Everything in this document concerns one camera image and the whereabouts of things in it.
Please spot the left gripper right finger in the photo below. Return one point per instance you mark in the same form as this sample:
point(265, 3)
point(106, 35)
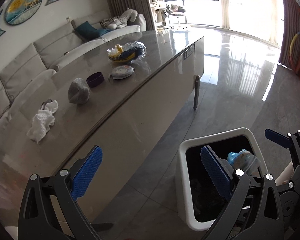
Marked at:
point(253, 210)

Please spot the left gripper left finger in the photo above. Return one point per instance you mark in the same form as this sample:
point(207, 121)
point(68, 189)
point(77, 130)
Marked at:
point(37, 218)

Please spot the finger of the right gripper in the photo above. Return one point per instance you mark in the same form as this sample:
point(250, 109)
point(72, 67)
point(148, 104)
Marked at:
point(278, 138)

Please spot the blue plastic wrapper trash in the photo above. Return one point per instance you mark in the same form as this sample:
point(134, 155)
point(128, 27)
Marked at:
point(244, 160)

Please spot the grey knitted sock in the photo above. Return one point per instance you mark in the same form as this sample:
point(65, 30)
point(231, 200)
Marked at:
point(78, 92)

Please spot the black tape roll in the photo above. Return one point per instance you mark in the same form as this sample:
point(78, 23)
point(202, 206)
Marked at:
point(45, 104)

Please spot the orange curtain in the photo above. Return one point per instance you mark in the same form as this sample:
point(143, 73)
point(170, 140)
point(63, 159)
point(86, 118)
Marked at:
point(290, 49)

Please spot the round cartoon bear case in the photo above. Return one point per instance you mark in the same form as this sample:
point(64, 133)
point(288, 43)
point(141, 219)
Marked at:
point(121, 72)

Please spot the grey plush toy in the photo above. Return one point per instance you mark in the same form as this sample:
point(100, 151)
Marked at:
point(122, 21)

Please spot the white paper towel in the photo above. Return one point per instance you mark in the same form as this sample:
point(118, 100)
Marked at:
point(42, 121)

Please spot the white trash bin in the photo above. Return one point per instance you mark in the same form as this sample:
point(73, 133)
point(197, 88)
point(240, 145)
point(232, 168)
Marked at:
point(198, 201)

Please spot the round teal wall painting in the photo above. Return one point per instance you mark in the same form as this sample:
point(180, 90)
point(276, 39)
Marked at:
point(19, 11)

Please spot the teal cushion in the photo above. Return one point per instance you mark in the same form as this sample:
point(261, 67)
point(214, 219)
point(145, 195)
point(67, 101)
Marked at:
point(88, 32)

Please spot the yellow blue item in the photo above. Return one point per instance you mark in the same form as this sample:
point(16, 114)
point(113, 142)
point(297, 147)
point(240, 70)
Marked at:
point(127, 53)

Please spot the grey sectional sofa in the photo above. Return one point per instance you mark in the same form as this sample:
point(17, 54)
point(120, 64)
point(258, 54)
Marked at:
point(47, 55)

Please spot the balcony chair with clothes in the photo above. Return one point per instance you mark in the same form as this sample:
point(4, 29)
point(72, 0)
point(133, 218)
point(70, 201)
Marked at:
point(174, 10)

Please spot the black white floral cushion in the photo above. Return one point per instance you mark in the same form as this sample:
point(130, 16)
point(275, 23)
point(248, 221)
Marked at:
point(104, 23)

